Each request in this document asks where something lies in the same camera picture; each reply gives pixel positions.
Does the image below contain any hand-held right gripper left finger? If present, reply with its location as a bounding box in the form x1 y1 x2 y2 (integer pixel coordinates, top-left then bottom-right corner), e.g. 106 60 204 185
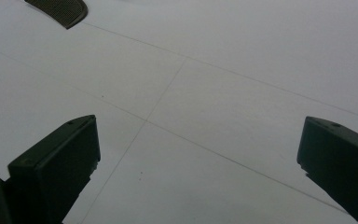
7 114 102 224

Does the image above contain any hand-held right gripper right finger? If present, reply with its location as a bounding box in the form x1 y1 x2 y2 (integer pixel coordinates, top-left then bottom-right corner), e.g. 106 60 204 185
296 116 358 224

